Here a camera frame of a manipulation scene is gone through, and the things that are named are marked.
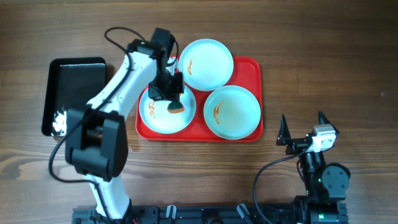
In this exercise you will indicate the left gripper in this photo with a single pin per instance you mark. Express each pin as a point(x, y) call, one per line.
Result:
point(171, 92)

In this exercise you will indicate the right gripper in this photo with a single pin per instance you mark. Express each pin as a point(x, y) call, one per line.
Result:
point(300, 145)

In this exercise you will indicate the green and orange sponge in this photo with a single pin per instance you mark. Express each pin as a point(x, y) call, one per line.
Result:
point(175, 107)

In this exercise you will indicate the light blue plate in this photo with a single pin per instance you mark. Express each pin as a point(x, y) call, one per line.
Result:
point(232, 112)
point(157, 118)
point(206, 64)

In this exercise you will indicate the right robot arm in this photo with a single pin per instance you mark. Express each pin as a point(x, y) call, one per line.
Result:
point(325, 184)

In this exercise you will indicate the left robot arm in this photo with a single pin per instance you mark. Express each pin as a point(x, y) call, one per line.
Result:
point(96, 139)

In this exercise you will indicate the red plastic tray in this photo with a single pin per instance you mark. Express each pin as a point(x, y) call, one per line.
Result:
point(246, 74)

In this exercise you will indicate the black rectangular tray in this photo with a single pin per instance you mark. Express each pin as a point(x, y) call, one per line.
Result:
point(71, 82)

